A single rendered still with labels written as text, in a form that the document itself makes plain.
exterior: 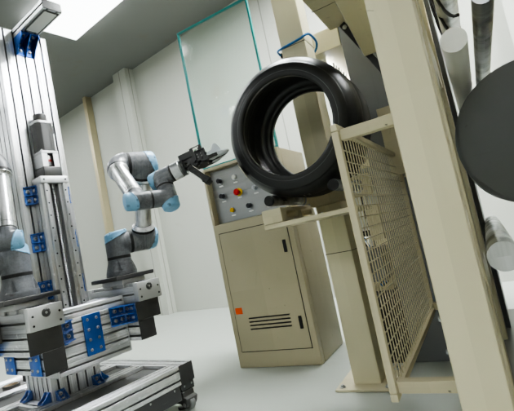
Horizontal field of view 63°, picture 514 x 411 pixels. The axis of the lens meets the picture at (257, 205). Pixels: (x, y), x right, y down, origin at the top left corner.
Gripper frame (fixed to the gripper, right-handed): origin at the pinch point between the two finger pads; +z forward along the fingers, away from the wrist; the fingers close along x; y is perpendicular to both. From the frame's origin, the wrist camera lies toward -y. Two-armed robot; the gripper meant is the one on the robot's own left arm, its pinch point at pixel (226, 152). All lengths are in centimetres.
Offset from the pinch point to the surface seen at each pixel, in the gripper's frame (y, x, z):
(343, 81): 0, -14, 53
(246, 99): 16.0, -2.8, 17.0
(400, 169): -36, 11, 63
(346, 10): 23, -20, 65
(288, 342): -90, 85, -19
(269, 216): -32.3, 2.2, 5.2
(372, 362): -107, 37, 18
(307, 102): 14, 26, 44
